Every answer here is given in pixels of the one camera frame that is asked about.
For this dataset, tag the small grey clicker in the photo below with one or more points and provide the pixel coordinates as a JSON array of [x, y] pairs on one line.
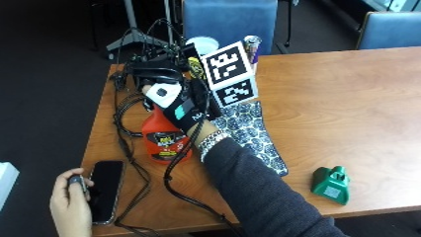
[[77, 182]]

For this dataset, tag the red spray bottle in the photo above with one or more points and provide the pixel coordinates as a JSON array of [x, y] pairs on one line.
[[164, 141]]

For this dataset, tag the black smartphone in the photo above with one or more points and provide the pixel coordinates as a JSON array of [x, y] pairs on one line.
[[105, 191]]

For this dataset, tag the yellow black bottle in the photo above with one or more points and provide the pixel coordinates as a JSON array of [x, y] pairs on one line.
[[194, 67]]

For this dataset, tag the grey tripod stand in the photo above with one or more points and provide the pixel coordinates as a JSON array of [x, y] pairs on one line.
[[131, 36]]

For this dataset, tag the white cup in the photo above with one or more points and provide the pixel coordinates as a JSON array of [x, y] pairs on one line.
[[202, 44]]

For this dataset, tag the white marker cube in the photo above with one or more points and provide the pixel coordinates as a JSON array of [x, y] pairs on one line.
[[228, 69]]

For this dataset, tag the white box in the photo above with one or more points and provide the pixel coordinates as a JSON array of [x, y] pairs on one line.
[[7, 184]]

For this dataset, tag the blue chair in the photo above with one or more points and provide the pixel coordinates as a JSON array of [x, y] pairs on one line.
[[390, 31], [230, 23]]

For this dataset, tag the silver purple can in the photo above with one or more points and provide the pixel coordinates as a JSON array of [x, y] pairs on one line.
[[253, 47]]

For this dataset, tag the silver wrist watch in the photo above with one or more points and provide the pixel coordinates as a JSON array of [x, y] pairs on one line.
[[212, 141]]

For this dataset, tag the green plastic stand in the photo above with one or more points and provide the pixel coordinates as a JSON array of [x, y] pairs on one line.
[[330, 186]]

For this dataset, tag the white palm camera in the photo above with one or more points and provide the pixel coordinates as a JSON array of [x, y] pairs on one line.
[[162, 94]]

